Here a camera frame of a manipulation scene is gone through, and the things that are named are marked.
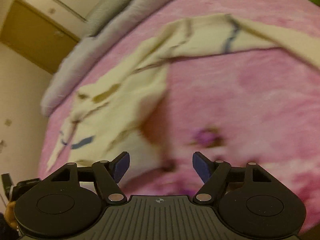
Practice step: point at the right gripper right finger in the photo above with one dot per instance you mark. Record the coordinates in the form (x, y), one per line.
(217, 175)

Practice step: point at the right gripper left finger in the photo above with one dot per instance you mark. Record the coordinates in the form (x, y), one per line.
(97, 184)

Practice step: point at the white knit sweater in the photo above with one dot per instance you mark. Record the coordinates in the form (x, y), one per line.
(106, 116)

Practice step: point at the person left hand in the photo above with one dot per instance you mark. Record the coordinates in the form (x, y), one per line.
(9, 215)

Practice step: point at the pink floral bed blanket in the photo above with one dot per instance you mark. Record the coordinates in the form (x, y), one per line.
(259, 105)

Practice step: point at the brown wooden door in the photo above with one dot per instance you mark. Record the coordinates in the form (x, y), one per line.
(36, 37)

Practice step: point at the grey textured pillow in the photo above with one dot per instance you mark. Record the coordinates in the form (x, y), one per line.
(105, 11)

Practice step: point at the striped grey folded quilt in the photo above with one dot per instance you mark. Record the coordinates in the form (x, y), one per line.
(90, 50)

